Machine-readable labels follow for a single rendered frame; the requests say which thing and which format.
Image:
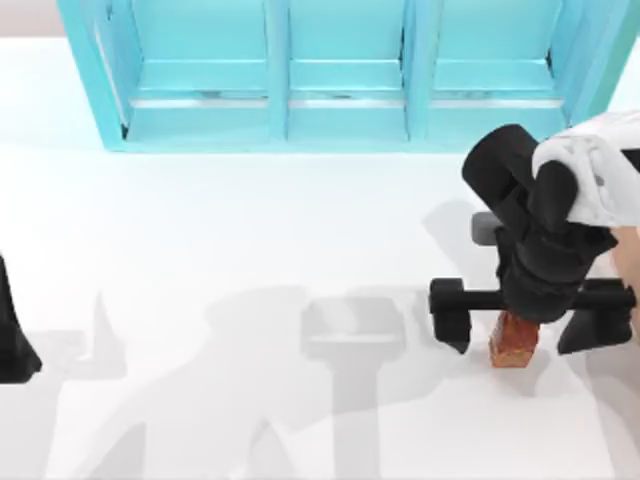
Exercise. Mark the orange brown block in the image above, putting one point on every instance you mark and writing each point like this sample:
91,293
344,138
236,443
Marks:
512,345

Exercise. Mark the pale grey rounded box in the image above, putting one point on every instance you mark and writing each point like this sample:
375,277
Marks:
484,229

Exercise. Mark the light blue rack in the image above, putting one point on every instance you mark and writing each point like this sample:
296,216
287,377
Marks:
345,75

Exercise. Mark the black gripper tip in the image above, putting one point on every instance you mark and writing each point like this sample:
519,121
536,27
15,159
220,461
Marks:
12,345

